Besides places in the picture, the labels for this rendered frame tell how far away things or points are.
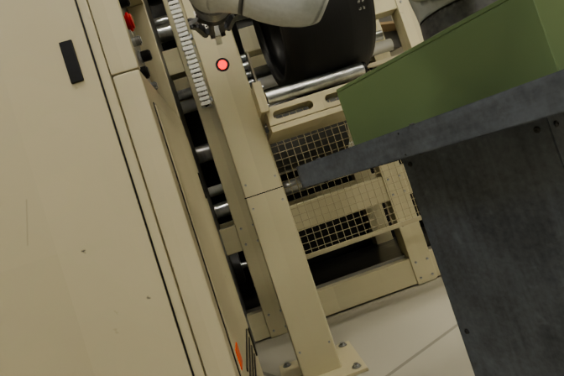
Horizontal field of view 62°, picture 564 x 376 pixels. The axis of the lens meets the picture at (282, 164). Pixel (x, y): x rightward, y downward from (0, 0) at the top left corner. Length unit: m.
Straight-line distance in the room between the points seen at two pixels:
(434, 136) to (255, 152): 0.99
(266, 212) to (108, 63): 0.81
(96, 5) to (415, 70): 0.56
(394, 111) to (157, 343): 0.54
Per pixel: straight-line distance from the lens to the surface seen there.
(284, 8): 0.94
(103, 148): 0.86
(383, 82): 0.72
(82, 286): 0.87
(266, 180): 1.52
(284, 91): 1.48
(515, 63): 0.61
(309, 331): 1.59
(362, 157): 0.70
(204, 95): 1.57
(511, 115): 0.55
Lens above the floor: 0.63
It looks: 2 degrees up
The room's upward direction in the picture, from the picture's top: 18 degrees counter-clockwise
